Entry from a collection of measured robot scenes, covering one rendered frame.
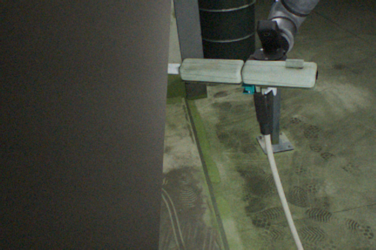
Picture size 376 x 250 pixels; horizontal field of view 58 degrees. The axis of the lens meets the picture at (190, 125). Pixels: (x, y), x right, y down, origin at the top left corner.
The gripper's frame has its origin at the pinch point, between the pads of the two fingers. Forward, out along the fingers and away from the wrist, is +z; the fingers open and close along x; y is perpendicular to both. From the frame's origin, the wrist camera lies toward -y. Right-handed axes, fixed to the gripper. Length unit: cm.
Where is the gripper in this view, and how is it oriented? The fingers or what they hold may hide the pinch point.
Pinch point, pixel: (258, 85)
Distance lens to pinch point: 78.4
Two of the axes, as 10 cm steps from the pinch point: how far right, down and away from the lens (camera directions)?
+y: 2.3, 6.9, 6.9
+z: -3.5, 7.2, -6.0
